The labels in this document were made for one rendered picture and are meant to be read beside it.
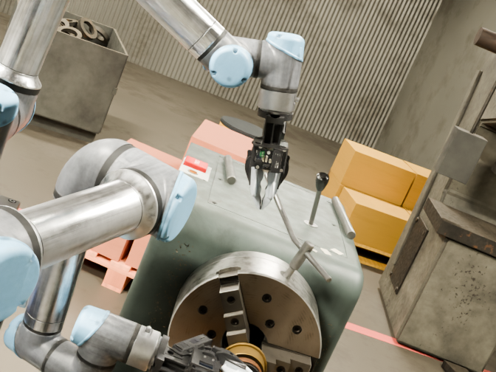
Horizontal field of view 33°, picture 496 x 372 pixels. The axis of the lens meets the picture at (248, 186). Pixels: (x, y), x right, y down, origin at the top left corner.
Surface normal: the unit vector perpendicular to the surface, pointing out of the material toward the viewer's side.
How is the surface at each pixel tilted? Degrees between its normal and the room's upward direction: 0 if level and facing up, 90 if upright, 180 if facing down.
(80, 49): 90
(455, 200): 68
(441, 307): 90
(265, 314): 90
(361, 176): 90
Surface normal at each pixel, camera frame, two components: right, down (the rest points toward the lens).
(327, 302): -0.03, 0.26
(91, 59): 0.24, 0.37
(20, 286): 0.77, 0.47
